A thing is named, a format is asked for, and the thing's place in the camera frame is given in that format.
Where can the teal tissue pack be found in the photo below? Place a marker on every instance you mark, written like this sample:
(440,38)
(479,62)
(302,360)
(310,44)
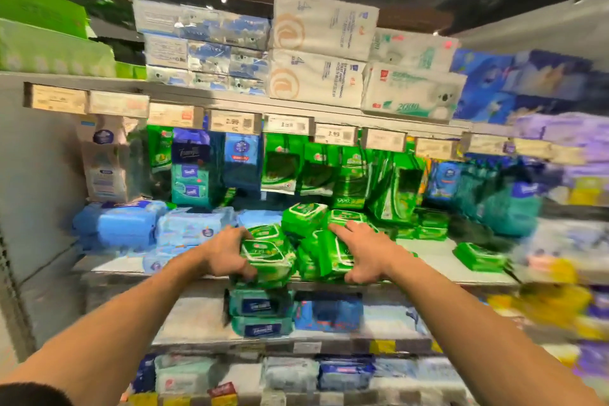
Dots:
(190,184)

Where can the large teal tissue bag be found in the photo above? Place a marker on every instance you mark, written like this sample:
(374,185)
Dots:
(511,208)

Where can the teal wipes pack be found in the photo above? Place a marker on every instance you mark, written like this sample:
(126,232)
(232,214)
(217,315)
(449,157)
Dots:
(261,327)
(260,305)

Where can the white tissue box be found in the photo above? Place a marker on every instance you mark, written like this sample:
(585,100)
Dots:
(105,172)
(102,132)

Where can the person's right hand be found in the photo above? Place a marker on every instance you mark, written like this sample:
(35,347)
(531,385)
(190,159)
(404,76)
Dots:
(376,256)

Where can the yellow packets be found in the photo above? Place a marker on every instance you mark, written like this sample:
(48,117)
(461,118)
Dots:
(556,298)

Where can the person's right middle finger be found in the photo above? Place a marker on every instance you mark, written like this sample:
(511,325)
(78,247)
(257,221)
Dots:
(358,225)

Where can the grey metal store shelf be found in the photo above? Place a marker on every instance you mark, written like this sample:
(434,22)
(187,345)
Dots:
(428,256)

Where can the pale green wipes pack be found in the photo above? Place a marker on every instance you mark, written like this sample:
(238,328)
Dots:
(183,375)

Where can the person's right thumb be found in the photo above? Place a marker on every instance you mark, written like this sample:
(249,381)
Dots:
(356,276)

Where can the row of shelf price labels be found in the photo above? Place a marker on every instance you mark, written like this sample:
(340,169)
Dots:
(233,122)

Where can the pale green tissue bundle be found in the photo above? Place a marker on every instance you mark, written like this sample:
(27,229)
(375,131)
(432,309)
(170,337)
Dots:
(52,51)

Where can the dark sleeve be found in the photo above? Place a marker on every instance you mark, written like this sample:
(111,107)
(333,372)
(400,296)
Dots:
(28,396)

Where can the stack of blue-white tissue bundles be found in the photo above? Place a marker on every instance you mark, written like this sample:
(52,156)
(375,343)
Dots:
(204,46)

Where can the person's left forearm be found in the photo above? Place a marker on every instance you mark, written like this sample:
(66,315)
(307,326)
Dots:
(119,325)

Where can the bright green carton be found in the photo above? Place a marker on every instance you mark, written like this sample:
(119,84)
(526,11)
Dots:
(38,6)

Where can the small green hanging packet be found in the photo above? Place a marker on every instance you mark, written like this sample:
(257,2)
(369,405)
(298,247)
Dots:
(161,148)

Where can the small light blue wipes pack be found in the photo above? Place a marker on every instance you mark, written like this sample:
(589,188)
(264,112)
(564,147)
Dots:
(159,260)

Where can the dark blue tissue pack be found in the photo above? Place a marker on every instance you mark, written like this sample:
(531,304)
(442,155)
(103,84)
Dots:
(191,146)

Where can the white green tissue bundle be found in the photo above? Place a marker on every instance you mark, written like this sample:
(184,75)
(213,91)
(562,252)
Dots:
(411,94)
(414,51)

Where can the purple tissue bundles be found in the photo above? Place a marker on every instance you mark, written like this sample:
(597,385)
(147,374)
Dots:
(566,134)

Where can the white paper roll bundle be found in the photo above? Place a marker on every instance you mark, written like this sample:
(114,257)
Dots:
(314,80)
(323,25)

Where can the pile of green wipes packs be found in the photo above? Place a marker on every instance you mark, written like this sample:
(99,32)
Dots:
(304,219)

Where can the row of hanging green bags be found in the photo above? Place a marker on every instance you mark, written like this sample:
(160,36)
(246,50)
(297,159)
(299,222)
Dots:
(349,177)

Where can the green wet wipes packet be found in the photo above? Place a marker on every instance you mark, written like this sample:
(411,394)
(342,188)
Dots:
(333,253)
(269,256)

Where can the person's right forearm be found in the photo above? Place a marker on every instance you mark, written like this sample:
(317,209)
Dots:
(480,339)

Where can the pale blue wipes pack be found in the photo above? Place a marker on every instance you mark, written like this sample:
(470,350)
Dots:
(390,320)

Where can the person's left thumb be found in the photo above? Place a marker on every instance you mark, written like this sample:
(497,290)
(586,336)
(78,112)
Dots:
(246,272)

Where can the blue hanging tissue pack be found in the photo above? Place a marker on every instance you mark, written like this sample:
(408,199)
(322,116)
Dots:
(241,158)

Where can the blue hanging wipes pack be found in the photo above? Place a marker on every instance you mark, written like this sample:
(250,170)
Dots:
(443,181)

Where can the dark blue tissue bundles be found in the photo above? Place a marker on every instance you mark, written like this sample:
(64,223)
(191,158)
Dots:
(523,82)

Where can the large blue wipes pack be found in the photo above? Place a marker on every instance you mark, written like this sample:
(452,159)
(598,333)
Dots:
(126,227)

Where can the blue lidded wipes pack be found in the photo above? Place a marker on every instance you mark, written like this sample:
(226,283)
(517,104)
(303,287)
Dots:
(346,373)

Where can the flat green wipes packet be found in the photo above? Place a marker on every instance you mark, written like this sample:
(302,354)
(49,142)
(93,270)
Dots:
(480,257)

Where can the person's left hand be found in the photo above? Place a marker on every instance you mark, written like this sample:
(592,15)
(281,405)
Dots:
(223,256)

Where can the pale grey wipes pack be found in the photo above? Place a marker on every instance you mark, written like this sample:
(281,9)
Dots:
(290,374)

